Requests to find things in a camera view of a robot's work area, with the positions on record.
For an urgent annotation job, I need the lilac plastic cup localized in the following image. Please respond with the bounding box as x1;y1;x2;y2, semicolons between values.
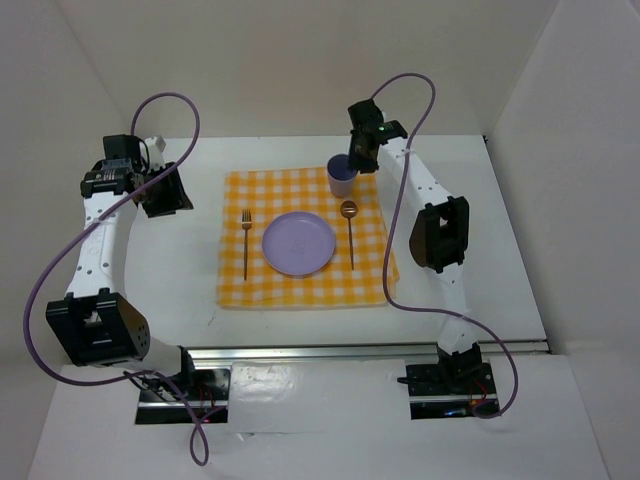
327;154;358;198

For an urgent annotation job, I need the copper spoon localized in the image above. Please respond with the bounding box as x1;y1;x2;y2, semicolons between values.
340;200;358;270

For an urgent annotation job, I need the copper fork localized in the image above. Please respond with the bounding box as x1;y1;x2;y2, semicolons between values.
241;208;252;280

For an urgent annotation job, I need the lilac plastic plate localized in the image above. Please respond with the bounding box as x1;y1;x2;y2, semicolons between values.
261;211;336;277

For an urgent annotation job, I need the yellow white checkered cloth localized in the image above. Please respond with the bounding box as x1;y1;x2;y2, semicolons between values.
216;167;399;309

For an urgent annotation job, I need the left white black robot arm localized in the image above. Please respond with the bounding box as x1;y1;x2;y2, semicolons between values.
45;134;199;399

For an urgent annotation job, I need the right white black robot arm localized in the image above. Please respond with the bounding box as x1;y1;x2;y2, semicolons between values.
348;99;482;394

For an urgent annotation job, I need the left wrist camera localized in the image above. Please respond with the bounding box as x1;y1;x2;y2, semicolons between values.
141;136;166;171

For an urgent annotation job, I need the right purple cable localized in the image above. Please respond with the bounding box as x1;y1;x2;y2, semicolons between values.
372;73;520;419

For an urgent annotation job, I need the purple cable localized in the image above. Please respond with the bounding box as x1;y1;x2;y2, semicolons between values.
22;92;226;466
372;73;520;419

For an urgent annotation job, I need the front aluminium rail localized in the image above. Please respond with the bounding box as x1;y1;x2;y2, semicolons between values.
184;339;550;364

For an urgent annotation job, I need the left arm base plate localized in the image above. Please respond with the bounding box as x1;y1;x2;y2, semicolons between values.
135;366;231;425

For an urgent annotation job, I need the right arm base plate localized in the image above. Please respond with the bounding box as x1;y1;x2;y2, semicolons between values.
396;362;500;420

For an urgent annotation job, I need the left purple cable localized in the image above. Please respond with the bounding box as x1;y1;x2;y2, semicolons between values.
22;92;226;466

